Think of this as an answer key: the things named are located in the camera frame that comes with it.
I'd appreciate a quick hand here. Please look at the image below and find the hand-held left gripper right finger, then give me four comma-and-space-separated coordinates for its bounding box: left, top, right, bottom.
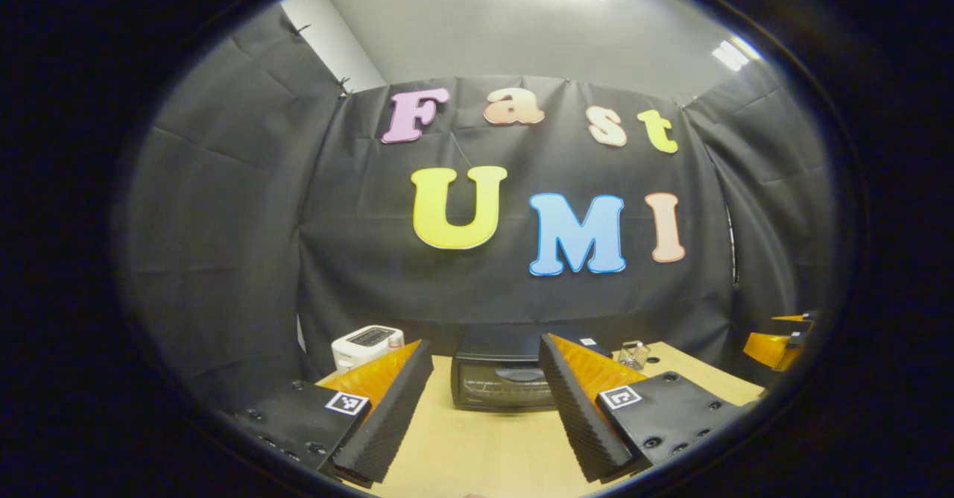
538, 332, 746, 484

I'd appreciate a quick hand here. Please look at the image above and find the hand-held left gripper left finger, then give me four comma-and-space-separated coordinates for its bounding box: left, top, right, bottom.
227, 339, 435, 485

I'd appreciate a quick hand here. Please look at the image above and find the black electric oven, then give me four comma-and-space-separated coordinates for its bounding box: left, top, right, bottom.
450, 327, 612, 412

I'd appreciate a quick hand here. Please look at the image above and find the white toaster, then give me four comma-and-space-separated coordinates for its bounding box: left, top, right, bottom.
331, 325, 405, 374

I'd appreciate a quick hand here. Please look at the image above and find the black backdrop cloth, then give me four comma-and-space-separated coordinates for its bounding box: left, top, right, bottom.
119, 4, 839, 409

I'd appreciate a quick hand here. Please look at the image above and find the wire mesh utensil basket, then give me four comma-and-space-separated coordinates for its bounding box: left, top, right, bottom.
617, 340, 651, 371

